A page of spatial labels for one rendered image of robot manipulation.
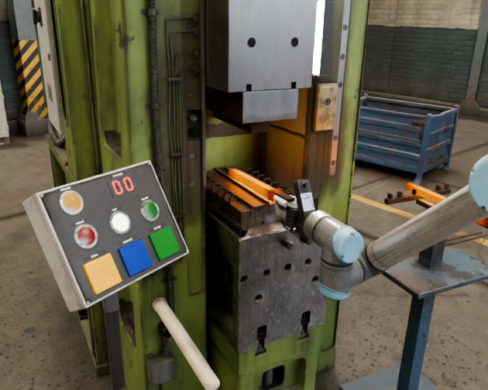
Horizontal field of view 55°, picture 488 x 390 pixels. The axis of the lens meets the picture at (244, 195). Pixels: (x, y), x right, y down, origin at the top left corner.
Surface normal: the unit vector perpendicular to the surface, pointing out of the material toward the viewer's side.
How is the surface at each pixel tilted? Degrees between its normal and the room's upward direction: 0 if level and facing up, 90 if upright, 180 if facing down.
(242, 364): 90
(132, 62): 90
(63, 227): 60
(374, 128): 89
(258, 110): 90
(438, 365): 0
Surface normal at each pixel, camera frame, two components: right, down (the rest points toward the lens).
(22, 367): 0.02, -0.93
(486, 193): -0.82, 0.08
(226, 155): 0.48, 0.32
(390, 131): -0.69, 0.23
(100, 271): 0.70, -0.27
